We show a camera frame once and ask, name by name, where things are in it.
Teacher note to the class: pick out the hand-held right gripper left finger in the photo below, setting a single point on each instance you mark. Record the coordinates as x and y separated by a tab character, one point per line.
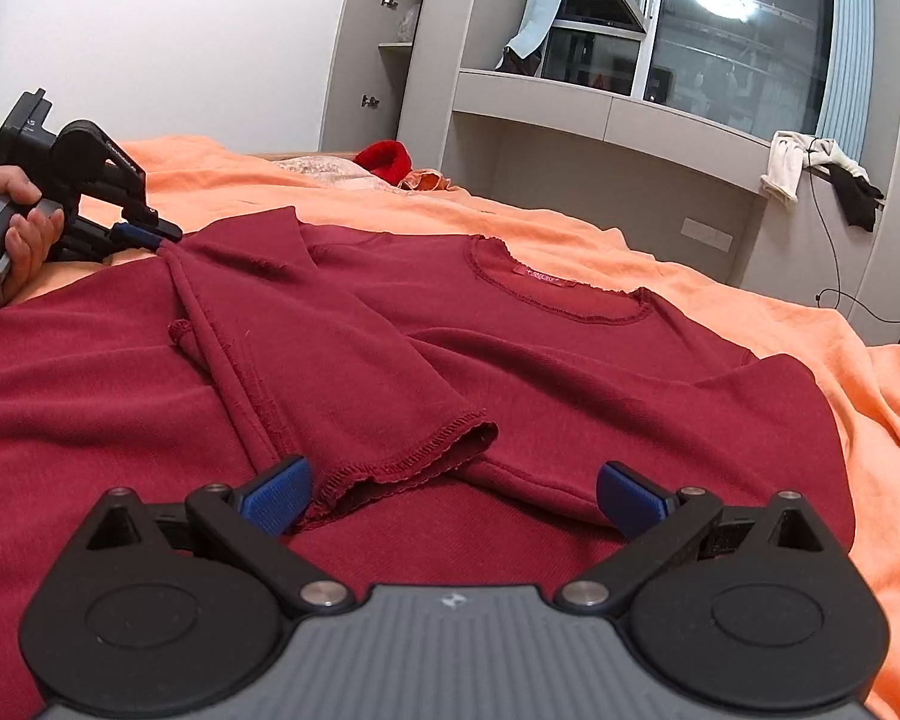
281	496

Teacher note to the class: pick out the white hanging cloth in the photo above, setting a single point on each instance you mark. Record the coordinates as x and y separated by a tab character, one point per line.
784	161

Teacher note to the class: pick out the person's left hand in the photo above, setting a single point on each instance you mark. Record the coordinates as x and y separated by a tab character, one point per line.
34	236

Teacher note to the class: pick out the grey window sill cabinet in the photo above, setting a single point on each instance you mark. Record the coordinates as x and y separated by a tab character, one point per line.
570	142

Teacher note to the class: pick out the dark red long-sleeve shirt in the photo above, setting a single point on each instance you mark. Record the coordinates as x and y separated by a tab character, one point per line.
495	360

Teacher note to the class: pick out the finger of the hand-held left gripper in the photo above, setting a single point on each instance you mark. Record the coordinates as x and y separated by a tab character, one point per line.
131	180
136	236

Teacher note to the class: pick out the black hanging cloth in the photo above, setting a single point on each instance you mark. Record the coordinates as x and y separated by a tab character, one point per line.
859	202

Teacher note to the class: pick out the large window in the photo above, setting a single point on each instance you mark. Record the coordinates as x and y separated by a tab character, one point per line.
727	37

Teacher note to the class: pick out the grey open-shelf cabinet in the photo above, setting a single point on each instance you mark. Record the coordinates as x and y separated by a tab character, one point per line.
360	52

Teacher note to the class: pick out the bright red cloth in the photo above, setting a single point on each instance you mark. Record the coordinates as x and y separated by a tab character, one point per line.
384	157

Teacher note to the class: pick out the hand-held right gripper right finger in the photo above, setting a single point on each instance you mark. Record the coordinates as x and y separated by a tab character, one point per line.
628	499

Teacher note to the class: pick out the light blue straight curtain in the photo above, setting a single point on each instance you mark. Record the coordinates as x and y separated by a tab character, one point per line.
846	45

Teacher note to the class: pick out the orange ruffled cloth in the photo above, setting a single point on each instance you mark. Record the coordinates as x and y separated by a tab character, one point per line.
424	181

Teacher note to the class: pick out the white wall socket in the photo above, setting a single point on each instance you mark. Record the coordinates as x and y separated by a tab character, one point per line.
707	234

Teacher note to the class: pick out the pale pink lace cloth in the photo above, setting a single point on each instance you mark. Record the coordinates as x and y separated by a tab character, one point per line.
330	171

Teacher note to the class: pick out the orange bed sheet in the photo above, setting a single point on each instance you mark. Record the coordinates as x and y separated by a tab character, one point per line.
720	300

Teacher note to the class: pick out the dark item on sill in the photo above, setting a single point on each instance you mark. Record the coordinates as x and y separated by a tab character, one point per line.
517	61

